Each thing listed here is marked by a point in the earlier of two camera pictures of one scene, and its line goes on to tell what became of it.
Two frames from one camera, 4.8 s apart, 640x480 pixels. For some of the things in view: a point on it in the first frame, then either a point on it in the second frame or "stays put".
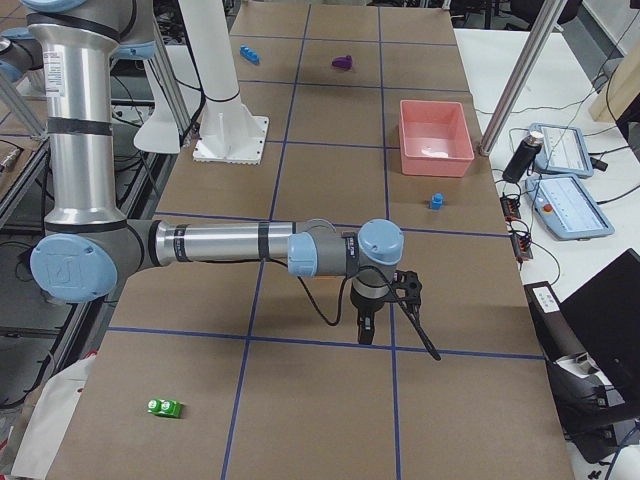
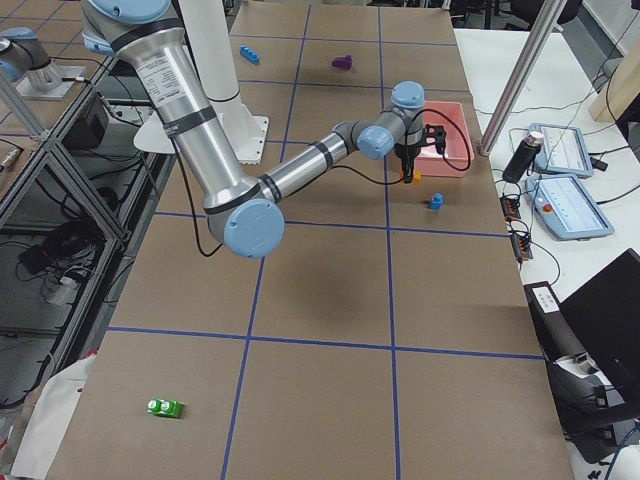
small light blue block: x=437 y=200 stays put
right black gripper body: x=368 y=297 → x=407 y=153
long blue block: x=249 y=54 stays put
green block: x=165 y=407 stays put
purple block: x=344 y=62 stays put
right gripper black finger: x=365 y=330 → x=408 y=170
